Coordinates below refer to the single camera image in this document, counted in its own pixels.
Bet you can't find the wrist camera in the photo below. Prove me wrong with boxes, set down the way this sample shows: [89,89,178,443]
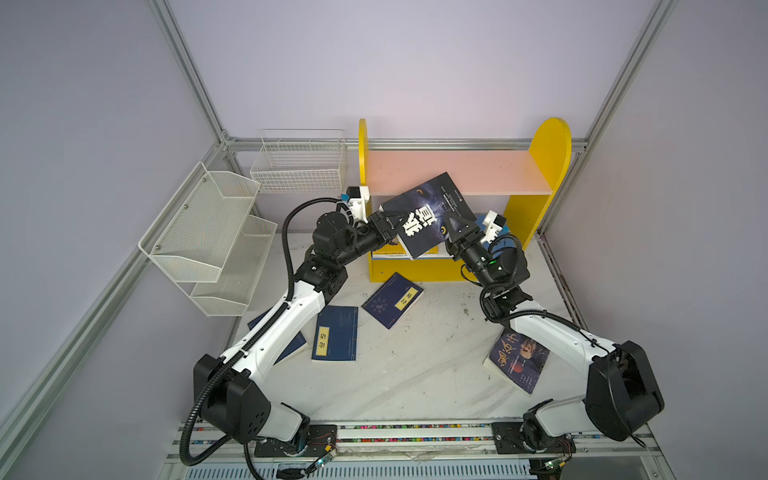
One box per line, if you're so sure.
[481,210,509,243]
[342,186,370,222]

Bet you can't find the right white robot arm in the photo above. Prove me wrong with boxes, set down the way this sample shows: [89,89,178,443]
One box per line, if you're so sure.
[443,213,665,452]

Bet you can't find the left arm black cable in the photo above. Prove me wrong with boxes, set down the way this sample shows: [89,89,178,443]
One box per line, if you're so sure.
[178,196,349,468]

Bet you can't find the yellow pink blue bookshelf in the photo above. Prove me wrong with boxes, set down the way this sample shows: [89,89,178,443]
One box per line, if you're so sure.
[358,118,573,282]

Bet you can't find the navy bagua book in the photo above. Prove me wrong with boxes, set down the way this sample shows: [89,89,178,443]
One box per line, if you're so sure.
[362,273,424,329]

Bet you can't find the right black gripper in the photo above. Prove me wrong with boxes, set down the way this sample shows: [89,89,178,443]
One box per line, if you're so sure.
[440,215,498,295]

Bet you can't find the white wire basket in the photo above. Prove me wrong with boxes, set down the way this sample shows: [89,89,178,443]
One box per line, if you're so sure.
[250,129,348,194]

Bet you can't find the yellow cartoon book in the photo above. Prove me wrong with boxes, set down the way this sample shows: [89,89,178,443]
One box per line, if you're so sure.
[372,238,440,260]

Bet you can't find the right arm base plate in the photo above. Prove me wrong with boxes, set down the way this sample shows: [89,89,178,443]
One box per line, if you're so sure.
[491,421,575,455]

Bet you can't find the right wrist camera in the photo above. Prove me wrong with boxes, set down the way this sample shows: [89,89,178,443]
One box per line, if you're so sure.
[481,210,509,243]

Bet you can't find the black wolf book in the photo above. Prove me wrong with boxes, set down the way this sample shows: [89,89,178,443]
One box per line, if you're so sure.
[380,172,476,259]

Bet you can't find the navy book yellow label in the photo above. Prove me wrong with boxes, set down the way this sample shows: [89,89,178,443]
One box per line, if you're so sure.
[311,305,359,362]

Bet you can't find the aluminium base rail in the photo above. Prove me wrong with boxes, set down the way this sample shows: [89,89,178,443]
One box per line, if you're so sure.
[160,418,675,479]

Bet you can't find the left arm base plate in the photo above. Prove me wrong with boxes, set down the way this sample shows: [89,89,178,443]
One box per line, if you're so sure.
[249,424,338,458]

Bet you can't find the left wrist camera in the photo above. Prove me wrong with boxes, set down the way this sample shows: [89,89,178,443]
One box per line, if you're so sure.
[342,186,370,222]

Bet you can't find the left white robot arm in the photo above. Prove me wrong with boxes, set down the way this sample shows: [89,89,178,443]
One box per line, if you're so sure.
[179,209,408,464]

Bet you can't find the white mesh two-tier rack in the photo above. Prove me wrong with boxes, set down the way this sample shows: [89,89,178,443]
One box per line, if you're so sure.
[138,163,277,317]

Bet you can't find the navy book under left arm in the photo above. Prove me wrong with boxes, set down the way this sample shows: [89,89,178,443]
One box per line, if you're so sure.
[247,312,308,364]

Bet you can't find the purple illustrated book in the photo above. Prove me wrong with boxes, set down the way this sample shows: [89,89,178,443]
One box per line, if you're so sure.
[483,330,550,395]

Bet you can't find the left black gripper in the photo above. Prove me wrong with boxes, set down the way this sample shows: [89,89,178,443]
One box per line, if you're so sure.
[336,210,408,268]

